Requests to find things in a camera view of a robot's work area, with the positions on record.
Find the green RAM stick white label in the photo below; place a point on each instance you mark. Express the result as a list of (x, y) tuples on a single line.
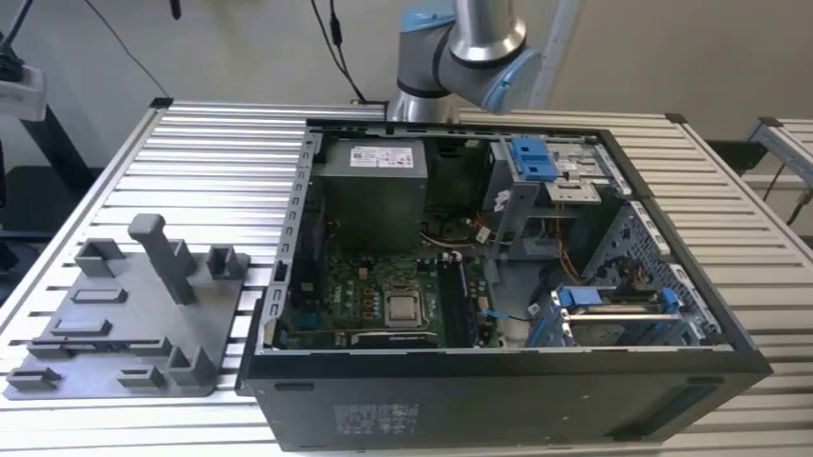
[(95, 343)]

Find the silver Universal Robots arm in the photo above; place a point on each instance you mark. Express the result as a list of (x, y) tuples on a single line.
[(470, 28)]

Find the grey power supply unit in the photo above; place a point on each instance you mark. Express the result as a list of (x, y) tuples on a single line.
[(368, 209)]

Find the green motherboard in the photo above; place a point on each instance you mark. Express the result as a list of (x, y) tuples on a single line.
[(346, 285)]

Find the silver CPU in socket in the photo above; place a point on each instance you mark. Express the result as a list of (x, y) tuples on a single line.
[(404, 310)]

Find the black graphics card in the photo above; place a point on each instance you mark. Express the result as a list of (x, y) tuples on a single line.
[(394, 339)]

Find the blue drive bay latch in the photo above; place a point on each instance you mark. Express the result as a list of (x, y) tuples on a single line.
[(531, 164)]

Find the hard disk in blue carrier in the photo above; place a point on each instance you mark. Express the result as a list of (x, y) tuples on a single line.
[(610, 309)]

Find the black open PC case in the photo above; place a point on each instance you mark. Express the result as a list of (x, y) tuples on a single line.
[(444, 404)]

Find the grey plastic parts rack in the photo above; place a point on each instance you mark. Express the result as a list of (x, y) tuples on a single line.
[(191, 323)]

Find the black box behind table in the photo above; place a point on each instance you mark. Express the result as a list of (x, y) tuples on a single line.
[(730, 154)]

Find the small black hanging object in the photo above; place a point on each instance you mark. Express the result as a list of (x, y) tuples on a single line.
[(175, 8)]

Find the metal slat side table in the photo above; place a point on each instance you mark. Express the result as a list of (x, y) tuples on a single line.
[(794, 143)]

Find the black furniture frame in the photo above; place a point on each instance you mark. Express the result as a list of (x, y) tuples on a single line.
[(57, 143)]

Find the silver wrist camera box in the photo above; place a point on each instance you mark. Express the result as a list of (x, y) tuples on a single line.
[(21, 95)]

